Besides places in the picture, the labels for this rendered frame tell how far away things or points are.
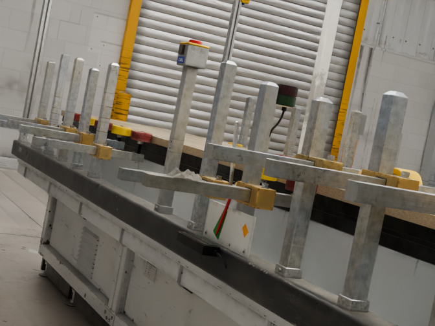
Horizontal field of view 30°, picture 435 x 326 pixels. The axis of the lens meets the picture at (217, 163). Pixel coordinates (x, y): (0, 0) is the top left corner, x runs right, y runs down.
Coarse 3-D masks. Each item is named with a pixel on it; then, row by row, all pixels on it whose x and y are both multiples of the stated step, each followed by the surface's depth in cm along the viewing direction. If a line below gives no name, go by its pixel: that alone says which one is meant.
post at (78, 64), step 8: (80, 64) 355; (72, 72) 357; (80, 72) 356; (72, 80) 355; (80, 80) 356; (72, 88) 355; (72, 96) 356; (72, 104) 356; (72, 112) 357; (64, 120) 358; (72, 120) 357; (64, 152) 358
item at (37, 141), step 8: (32, 136) 300; (32, 144) 298; (40, 144) 298; (48, 144) 300; (56, 144) 301; (64, 144) 302; (72, 144) 304; (80, 144) 305; (80, 152) 305; (88, 152) 306; (112, 152) 310; (120, 152) 312; (128, 152) 313; (136, 160) 315
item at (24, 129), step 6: (24, 126) 320; (30, 126) 321; (24, 132) 320; (30, 132) 321; (36, 132) 322; (42, 132) 323; (48, 132) 324; (54, 132) 325; (60, 132) 326; (66, 132) 329; (60, 138) 327; (66, 138) 328; (72, 138) 329; (78, 138) 330; (108, 144) 336; (114, 144) 336; (120, 144) 338
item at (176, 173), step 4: (176, 168) 189; (172, 172) 189; (176, 172) 189; (180, 172) 189; (184, 172) 189; (188, 172) 189; (192, 172) 189; (172, 176) 188; (176, 176) 186; (180, 176) 186; (184, 176) 186; (188, 176) 187; (192, 176) 189; (196, 176) 189; (200, 180) 191
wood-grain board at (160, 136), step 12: (144, 132) 341; (156, 132) 372; (168, 132) 413; (192, 144) 306; (204, 144) 331; (228, 144) 398; (240, 168) 248; (276, 180) 227; (324, 192) 205; (336, 192) 201; (360, 204) 191; (396, 216) 179; (408, 216) 175; (420, 216) 172; (432, 216) 169; (432, 228) 168
